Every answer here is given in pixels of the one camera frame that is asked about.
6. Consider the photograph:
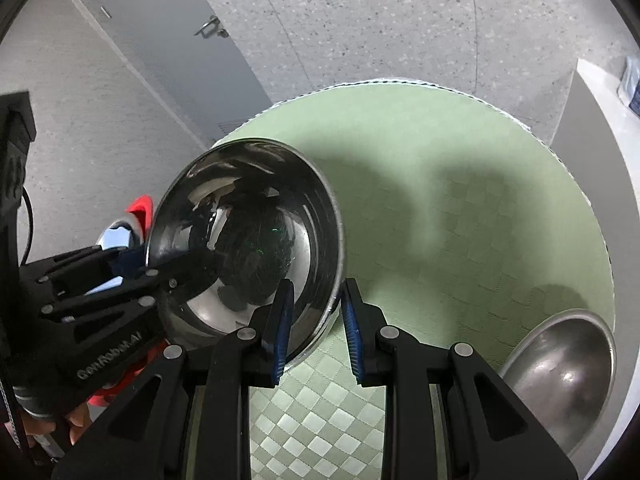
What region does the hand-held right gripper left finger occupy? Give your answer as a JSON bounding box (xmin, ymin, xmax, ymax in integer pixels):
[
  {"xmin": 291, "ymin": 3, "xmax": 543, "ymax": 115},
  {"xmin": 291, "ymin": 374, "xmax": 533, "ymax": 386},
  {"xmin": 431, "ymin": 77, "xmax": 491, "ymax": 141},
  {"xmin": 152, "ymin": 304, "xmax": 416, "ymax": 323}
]
[{"xmin": 52, "ymin": 277, "xmax": 296, "ymax": 480}]

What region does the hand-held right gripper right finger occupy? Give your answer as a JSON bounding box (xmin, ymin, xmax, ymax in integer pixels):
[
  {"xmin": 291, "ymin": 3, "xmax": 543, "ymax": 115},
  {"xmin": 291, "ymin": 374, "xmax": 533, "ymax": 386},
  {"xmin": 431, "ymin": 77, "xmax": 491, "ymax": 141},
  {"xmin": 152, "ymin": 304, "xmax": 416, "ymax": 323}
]
[{"xmin": 340, "ymin": 277, "xmax": 584, "ymax": 480}]

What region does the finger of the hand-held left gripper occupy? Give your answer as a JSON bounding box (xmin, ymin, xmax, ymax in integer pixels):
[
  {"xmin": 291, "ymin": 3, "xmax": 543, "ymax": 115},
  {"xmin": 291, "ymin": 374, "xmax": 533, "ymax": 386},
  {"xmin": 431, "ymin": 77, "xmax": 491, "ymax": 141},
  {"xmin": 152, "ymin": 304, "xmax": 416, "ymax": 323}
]
[
  {"xmin": 42, "ymin": 249, "xmax": 222, "ymax": 325},
  {"xmin": 20, "ymin": 246, "xmax": 150, "ymax": 297}
]

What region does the large shiny steel bowl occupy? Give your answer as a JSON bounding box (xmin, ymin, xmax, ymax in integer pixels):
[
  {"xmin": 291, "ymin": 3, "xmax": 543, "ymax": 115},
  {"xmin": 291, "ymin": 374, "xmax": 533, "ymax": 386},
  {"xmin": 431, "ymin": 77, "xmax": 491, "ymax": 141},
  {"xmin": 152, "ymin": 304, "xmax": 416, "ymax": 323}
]
[{"xmin": 146, "ymin": 139, "xmax": 347, "ymax": 367}]

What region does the person's left hand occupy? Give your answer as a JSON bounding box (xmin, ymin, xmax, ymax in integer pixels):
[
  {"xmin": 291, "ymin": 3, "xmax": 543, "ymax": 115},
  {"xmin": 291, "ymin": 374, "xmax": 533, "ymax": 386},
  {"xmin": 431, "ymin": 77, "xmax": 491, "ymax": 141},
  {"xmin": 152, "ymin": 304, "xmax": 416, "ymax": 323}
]
[{"xmin": 24, "ymin": 401, "xmax": 92, "ymax": 450}]

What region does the red and white shoe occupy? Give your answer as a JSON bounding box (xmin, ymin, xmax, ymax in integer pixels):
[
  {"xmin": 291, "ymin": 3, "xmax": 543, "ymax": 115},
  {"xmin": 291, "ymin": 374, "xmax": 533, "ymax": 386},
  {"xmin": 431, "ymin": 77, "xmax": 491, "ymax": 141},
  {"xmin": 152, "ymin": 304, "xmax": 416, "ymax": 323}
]
[
  {"xmin": 87, "ymin": 337, "xmax": 168, "ymax": 407},
  {"xmin": 98, "ymin": 195, "xmax": 157, "ymax": 262}
]

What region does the green checkered table mat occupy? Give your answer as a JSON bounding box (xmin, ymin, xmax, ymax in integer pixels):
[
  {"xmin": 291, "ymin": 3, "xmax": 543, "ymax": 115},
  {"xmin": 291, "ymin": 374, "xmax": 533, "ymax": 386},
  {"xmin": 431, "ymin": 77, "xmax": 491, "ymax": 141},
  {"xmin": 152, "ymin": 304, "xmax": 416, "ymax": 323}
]
[{"xmin": 186, "ymin": 80, "xmax": 616, "ymax": 480}]

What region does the matte steel bowl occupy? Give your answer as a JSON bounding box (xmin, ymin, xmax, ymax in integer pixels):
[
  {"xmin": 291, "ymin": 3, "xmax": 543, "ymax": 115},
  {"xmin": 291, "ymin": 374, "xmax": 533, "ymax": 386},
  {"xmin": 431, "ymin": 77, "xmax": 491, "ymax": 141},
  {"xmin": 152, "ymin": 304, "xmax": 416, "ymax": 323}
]
[{"xmin": 499, "ymin": 308, "xmax": 617, "ymax": 457}]

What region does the grey cabinet door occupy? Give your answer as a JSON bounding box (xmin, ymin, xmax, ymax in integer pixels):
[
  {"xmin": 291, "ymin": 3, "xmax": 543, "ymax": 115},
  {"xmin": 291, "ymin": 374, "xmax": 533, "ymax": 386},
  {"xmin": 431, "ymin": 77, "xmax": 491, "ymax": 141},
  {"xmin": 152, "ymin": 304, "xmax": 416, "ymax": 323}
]
[{"xmin": 62, "ymin": 0, "xmax": 273, "ymax": 143}]

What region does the clear plastic packet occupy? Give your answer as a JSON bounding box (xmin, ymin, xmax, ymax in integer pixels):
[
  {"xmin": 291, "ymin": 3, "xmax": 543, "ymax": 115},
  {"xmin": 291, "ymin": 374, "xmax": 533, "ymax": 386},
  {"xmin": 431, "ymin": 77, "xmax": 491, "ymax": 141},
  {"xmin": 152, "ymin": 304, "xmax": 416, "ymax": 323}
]
[{"xmin": 617, "ymin": 56, "xmax": 640, "ymax": 112}]

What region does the black cable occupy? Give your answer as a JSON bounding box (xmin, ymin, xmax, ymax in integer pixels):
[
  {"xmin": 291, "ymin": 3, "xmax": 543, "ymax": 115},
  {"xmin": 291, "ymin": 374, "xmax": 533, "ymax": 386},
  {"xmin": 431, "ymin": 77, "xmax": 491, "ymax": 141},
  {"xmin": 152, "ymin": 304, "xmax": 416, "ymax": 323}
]
[{"xmin": 19, "ymin": 185, "xmax": 34, "ymax": 267}]

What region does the metal door handle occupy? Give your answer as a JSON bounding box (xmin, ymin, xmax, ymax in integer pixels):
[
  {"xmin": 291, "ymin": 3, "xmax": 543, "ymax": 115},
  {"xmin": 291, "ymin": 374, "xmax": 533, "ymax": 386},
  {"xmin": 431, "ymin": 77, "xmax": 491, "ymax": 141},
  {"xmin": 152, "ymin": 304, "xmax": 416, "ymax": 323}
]
[{"xmin": 194, "ymin": 16, "xmax": 230, "ymax": 40}]

